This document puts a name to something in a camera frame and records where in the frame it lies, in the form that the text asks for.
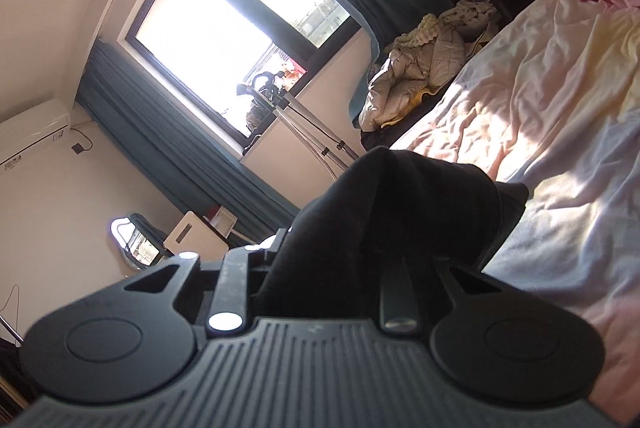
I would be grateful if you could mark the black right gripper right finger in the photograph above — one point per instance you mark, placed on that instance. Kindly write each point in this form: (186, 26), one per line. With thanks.
(399, 313)

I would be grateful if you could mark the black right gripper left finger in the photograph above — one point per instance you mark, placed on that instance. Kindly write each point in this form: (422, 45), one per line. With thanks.
(229, 311)

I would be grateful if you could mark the black fleece garment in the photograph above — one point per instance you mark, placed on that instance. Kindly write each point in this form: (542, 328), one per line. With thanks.
(388, 204)

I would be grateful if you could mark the white black chair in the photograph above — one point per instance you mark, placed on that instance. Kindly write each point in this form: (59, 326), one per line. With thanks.
(194, 234)

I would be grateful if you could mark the left teal curtain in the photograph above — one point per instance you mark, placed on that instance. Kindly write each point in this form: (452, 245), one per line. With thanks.
(192, 170)

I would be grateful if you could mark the vanity mirror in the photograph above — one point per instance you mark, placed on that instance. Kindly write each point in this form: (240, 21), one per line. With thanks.
(140, 243)

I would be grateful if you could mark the metal garment steamer stand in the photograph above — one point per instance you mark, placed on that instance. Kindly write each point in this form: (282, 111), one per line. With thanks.
(327, 147)

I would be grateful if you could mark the black framed window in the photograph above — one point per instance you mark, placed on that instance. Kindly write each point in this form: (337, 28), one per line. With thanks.
(206, 48)

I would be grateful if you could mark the pink white bed sheet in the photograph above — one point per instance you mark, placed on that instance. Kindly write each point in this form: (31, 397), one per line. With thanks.
(552, 102)

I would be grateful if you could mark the white air conditioner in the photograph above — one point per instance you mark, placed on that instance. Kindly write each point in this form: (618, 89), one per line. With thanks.
(27, 133)

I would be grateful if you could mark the beige puffer jacket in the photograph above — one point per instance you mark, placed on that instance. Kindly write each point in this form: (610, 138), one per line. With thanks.
(424, 60)

